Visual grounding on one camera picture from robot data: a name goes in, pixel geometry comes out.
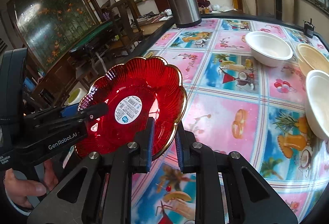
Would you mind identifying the red glass flower plate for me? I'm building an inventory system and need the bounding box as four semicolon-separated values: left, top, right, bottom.
75;56;187;159

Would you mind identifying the person's left hand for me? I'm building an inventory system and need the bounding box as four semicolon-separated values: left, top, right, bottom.
4;159;59;208

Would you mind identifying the white tape roll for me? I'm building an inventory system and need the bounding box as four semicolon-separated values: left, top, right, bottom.
67;88;87;105

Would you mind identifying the colourful printed tablecloth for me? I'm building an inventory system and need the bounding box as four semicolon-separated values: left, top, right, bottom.
142;18;328;222

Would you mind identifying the framed flower painting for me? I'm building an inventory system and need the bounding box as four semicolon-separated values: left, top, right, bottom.
7;0;96;70

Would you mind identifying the wooden chair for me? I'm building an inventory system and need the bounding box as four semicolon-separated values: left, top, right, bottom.
108;0;144;55

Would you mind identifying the large white paper bowl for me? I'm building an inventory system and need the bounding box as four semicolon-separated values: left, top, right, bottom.
305;70;328;141

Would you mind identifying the small white paper bowl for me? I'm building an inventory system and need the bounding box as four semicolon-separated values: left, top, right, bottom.
245;31;293;67

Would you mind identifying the beige plastic bowl far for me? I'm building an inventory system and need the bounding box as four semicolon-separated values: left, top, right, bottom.
296;43;329;77

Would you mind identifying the small black device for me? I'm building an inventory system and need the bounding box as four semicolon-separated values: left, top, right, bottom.
303;19;315;38

